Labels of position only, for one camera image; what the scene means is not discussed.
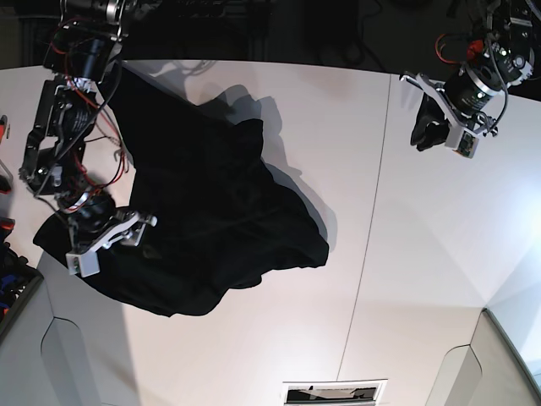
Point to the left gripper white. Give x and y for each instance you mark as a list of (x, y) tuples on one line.
[(458, 102)]

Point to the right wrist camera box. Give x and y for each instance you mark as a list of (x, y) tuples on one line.
[(84, 265)]

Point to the orange black tool at edge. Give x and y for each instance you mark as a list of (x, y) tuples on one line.
[(4, 128)]

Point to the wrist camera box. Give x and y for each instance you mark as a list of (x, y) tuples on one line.
[(462, 142), (84, 265)]

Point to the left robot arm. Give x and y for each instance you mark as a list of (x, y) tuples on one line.
[(498, 53)]

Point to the grey bin with colourful clothes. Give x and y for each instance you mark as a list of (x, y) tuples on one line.
[(19, 280)]

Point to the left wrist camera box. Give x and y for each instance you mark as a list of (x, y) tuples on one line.
[(462, 142)]

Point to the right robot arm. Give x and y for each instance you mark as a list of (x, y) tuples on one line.
[(83, 48)]

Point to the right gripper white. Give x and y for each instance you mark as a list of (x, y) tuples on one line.
[(98, 224)]

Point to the black t-shirt with graphic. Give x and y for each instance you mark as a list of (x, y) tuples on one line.
[(223, 222)]

